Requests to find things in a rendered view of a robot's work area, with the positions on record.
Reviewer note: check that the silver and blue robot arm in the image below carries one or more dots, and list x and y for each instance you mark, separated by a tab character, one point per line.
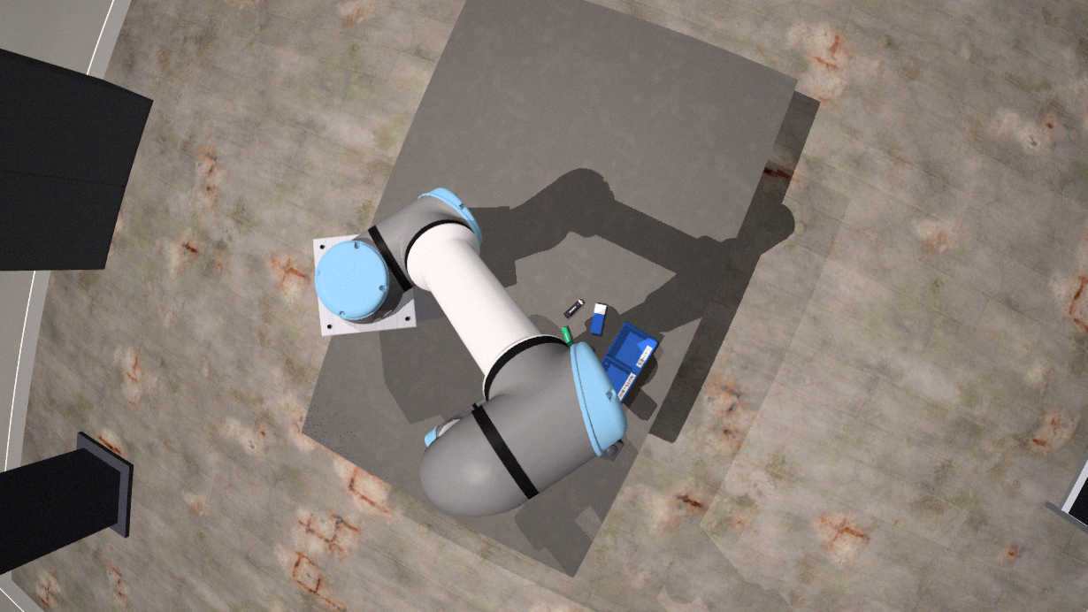
547	410

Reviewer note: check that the blue bin rack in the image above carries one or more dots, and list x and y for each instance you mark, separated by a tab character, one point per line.
630	351

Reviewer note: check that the blue and white eraser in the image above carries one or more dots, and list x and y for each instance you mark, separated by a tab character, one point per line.
599	313

